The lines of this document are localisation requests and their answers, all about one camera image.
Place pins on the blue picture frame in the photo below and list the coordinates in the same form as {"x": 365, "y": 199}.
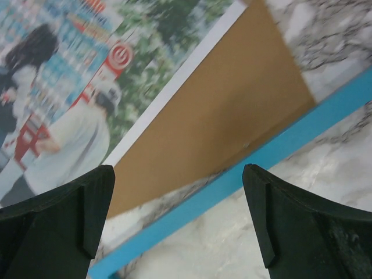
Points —
{"x": 335, "y": 108}

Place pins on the colourful printed photo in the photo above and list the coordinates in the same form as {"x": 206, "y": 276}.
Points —
{"x": 76, "y": 76}

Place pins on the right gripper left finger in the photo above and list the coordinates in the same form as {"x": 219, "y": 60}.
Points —
{"x": 57, "y": 234}

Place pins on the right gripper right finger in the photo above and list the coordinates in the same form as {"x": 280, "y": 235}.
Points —
{"x": 303, "y": 235}

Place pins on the brown backing board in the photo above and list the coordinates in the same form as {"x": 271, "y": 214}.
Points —
{"x": 246, "y": 90}

